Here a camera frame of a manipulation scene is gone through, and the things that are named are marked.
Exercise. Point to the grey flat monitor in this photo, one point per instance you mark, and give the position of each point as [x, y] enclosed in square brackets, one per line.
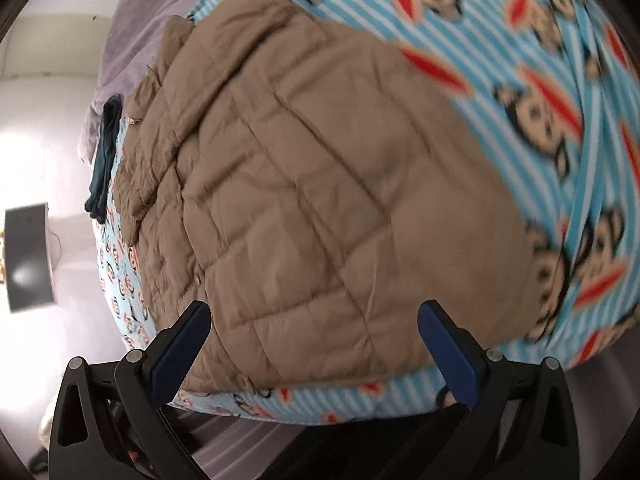
[30, 260]

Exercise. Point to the dark blue jeans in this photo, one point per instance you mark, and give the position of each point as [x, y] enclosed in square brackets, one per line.
[102, 160]

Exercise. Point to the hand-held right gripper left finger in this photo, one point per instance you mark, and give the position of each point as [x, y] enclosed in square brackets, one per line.
[180, 355]

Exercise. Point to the blue striped monkey print blanket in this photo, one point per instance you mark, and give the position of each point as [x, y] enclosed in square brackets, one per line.
[500, 35]

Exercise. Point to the purple fleece blanket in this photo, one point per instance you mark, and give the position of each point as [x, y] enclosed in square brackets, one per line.
[140, 25]

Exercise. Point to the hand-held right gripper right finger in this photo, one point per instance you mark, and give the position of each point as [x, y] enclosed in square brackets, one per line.
[447, 355]

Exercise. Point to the brown quilted puffer jacket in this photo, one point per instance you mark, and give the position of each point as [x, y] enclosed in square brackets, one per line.
[300, 185]

